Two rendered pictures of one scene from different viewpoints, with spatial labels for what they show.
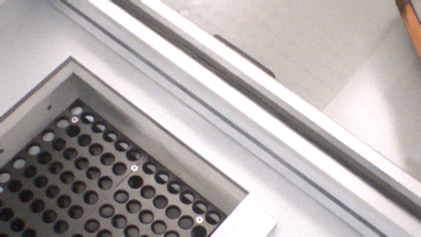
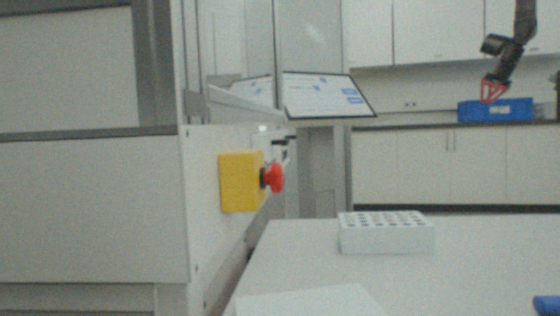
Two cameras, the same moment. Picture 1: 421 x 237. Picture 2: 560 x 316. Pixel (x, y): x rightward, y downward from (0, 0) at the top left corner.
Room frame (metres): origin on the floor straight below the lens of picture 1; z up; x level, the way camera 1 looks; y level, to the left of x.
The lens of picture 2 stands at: (-0.19, -0.94, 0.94)
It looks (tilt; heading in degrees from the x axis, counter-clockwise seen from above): 5 degrees down; 59
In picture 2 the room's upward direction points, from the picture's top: 2 degrees counter-clockwise
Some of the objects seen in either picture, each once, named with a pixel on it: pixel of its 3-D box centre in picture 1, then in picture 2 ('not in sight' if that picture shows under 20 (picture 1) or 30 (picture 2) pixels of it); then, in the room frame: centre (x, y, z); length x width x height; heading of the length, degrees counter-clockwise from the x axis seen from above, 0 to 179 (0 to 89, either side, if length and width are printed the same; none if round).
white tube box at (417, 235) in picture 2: not in sight; (382, 231); (0.19, -0.58, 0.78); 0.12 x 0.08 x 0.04; 143
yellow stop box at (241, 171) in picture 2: not in sight; (245, 178); (0.00, -0.53, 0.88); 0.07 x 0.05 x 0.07; 53
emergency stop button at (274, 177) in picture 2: not in sight; (271, 177); (0.02, -0.55, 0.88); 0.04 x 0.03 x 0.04; 53
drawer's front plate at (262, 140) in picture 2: not in sight; (268, 157); (0.18, -0.26, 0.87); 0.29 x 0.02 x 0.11; 53
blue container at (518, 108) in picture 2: not in sight; (492, 110); (3.57, 1.09, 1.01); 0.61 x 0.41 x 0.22; 137
